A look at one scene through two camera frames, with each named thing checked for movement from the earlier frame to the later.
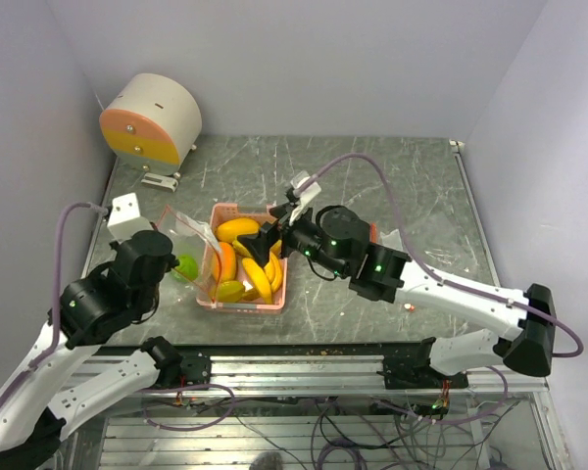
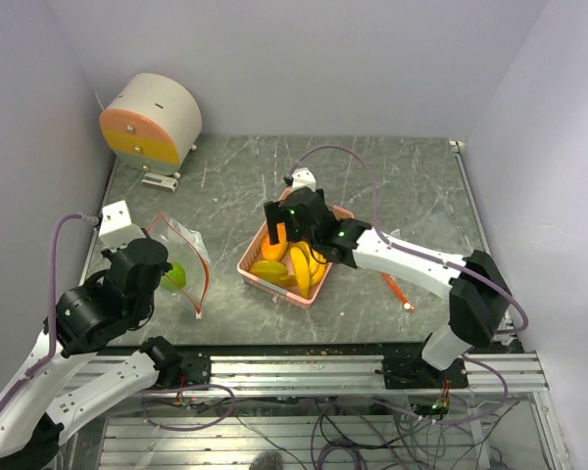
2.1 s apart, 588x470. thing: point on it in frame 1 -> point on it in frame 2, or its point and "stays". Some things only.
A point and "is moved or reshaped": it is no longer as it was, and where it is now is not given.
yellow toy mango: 228,228 is moved or reshaped
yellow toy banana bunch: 268,278 -> 307,269
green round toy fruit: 186,270 is moved or reshaped
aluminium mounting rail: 356,372 stays
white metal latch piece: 161,181 stays
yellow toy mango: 229,291 -> 270,271
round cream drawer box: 153,124 stays
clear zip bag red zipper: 196,250 is moved or reshaped
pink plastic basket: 205,291 -> 290,294
